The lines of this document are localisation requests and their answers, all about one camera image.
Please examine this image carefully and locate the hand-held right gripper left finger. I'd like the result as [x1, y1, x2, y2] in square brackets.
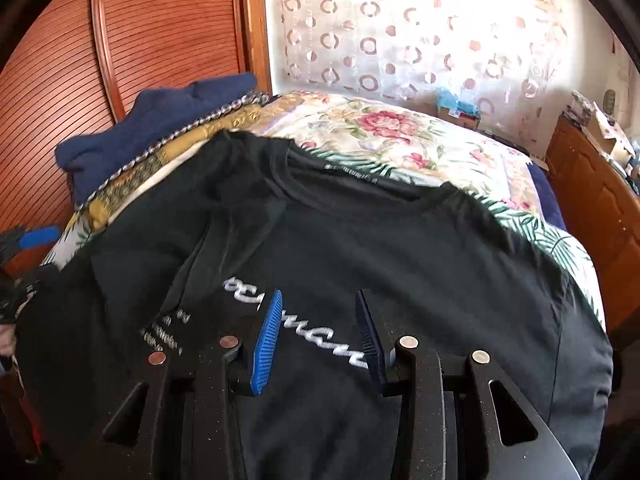
[75, 289, 284, 480]

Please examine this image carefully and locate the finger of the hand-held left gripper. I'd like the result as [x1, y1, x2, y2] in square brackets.
[0, 226, 62, 266]
[0, 265, 60, 326]

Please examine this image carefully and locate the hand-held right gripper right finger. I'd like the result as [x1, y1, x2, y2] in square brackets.
[356, 290, 571, 480]

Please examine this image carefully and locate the black t-shirt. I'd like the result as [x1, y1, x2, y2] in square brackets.
[15, 130, 616, 480]

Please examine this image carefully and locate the navy folded garment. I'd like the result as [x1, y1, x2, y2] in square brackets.
[55, 72, 258, 206]

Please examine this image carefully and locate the dark patterned folded garment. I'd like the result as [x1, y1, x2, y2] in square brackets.
[82, 91, 271, 208]

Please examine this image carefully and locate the floral leaf-print bedspread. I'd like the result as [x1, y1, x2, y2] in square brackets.
[42, 90, 608, 333]

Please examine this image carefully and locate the wooden headboard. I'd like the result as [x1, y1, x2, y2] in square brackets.
[0, 0, 273, 281]

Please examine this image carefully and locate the yellow folded garment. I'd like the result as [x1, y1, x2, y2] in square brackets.
[75, 105, 261, 231]

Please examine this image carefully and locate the navy bed sheet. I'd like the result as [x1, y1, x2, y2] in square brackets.
[529, 160, 567, 232]

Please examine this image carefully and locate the cardboard box with teal item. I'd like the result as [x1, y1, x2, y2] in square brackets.
[435, 89, 482, 121]

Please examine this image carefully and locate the wooden dresser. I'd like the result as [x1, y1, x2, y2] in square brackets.
[545, 115, 640, 333]

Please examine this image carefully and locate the open cardboard box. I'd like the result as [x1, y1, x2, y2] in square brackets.
[592, 102, 633, 161]

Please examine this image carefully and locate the circle-patterned sheer curtain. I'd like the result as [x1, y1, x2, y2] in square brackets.
[265, 0, 571, 111]

